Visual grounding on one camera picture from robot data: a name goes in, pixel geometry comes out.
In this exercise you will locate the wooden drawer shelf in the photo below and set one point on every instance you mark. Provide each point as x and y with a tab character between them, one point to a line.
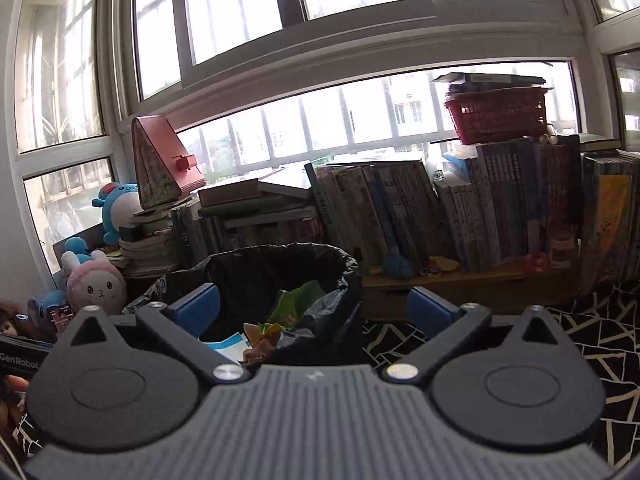
450	290

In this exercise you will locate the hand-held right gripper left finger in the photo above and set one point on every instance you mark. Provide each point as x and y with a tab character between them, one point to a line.
197	307

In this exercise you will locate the black patterned cloth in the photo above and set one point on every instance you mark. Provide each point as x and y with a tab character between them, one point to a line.
600	340

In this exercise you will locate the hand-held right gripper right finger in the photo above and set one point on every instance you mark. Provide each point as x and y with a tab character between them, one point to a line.
430	310

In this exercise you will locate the small blue plush toy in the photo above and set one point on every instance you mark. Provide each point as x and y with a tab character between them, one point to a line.
77	246

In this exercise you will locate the stack of lying books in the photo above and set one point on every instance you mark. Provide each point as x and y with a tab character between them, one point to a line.
240	200

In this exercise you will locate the green snack bag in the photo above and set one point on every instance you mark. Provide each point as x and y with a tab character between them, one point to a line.
295	305

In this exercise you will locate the white blue packet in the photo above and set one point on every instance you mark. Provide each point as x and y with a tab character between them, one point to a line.
227	345

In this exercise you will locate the orange cover book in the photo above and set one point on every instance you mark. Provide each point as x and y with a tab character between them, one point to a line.
612	210

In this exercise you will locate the brown haired doll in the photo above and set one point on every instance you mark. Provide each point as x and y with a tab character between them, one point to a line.
15	322

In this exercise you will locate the dark blue plush toy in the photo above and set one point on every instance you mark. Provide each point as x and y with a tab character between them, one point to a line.
47	305

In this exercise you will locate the pink house-shaped box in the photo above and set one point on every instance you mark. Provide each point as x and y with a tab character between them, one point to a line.
162	160

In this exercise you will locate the small printed box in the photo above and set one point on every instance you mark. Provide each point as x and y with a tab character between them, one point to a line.
560	252

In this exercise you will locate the yellow toy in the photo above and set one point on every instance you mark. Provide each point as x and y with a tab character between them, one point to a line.
440	265

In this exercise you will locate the red plastic basket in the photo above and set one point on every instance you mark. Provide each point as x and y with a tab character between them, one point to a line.
500	115

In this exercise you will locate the person's left hand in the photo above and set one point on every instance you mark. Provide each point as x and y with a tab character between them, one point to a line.
15	384

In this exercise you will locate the pink bunny plush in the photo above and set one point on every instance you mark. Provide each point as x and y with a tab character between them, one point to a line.
97	287

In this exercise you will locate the pile of papers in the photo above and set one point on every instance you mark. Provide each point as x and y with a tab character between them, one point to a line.
490	81

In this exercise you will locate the blue white plush toy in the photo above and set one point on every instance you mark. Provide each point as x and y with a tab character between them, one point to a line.
117	210

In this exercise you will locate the blue knitted toy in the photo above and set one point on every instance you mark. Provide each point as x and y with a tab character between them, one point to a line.
398	266

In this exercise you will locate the red toy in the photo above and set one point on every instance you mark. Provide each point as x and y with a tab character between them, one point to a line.
537	262

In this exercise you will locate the white framed window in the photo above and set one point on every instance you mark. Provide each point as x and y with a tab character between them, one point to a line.
350	50

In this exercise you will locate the row of colourful books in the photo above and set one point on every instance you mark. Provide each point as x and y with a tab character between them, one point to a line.
425	210

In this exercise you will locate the black lined trash bin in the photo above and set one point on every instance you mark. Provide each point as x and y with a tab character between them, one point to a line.
260	265

